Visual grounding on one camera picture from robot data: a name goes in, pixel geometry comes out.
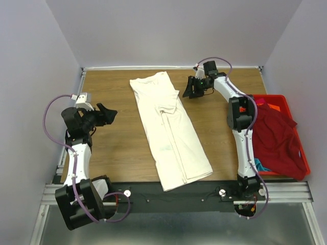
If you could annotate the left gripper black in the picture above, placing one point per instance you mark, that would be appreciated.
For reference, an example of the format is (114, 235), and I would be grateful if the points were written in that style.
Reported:
(107, 117)

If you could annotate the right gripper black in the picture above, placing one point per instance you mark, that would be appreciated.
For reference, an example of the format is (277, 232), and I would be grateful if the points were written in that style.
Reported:
(188, 92)

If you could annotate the white t shirt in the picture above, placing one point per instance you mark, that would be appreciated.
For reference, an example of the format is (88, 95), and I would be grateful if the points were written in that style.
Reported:
(174, 144)

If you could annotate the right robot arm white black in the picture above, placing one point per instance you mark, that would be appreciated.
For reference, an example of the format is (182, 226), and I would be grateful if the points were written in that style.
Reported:
(241, 116)

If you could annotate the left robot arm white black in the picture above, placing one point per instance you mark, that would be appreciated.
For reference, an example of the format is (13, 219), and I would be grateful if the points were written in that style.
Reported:
(80, 200)

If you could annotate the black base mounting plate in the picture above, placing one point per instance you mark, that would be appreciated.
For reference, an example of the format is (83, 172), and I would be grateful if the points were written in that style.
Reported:
(199, 196)

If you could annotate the orange t shirt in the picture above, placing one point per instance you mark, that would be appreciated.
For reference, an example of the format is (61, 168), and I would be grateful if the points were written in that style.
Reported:
(261, 101)

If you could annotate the dark red t shirt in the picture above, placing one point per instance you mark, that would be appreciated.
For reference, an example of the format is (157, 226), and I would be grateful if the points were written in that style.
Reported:
(276, 145)

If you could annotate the teal t shirt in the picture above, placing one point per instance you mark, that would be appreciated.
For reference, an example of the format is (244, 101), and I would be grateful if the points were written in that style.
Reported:
(259, 166)

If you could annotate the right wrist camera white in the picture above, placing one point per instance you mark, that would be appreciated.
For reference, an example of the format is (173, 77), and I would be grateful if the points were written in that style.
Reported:
(199, 73)

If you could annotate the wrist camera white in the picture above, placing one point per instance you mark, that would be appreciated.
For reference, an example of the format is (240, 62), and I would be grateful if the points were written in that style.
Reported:
(199, 73)
(83, 101)

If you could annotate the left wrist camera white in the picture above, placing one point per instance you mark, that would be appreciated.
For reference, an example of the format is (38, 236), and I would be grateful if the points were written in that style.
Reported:
(83, 101)

